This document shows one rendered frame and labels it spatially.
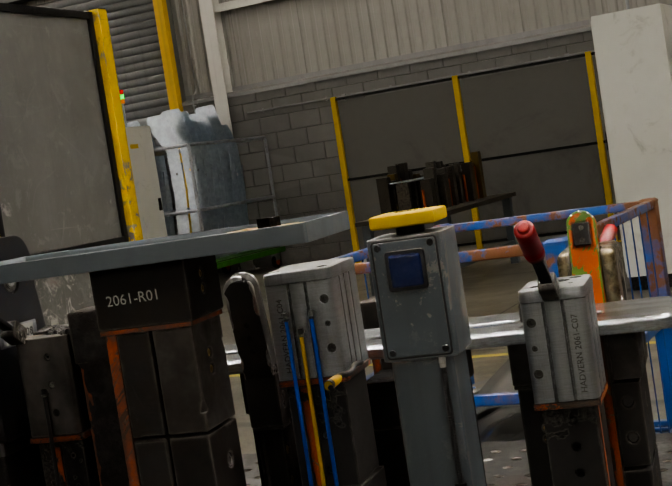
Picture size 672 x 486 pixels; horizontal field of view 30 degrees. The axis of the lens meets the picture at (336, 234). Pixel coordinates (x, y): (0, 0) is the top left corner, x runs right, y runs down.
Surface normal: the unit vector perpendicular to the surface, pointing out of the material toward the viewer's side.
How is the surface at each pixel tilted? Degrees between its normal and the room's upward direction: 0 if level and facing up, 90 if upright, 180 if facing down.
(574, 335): 90
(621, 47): 90
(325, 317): 90
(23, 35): 89
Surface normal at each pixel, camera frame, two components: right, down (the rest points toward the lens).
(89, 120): 0.92, -0.12
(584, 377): -0.29, 0.10
